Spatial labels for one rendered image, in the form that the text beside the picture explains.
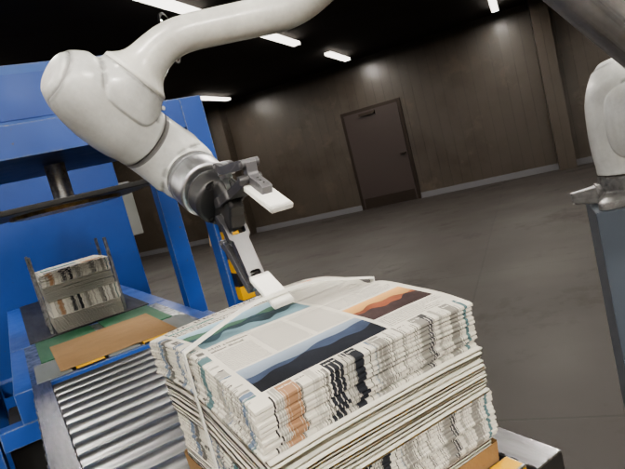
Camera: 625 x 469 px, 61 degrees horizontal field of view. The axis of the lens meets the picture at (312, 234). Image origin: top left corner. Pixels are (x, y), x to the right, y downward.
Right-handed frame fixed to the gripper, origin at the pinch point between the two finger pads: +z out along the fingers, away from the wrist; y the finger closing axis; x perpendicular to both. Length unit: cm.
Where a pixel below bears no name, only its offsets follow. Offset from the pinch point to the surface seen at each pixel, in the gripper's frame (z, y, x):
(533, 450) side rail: 27.9, 21.8, -20.4
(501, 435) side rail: 23.0, 24.4, -21.0
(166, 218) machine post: -159, 80, -35
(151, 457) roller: -17, 46, 17
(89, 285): -161, 103, 2
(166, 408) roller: -34, 55, 9
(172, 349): -4.6, 12.6, 13.7
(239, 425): 15.2, 7.0, 13.8
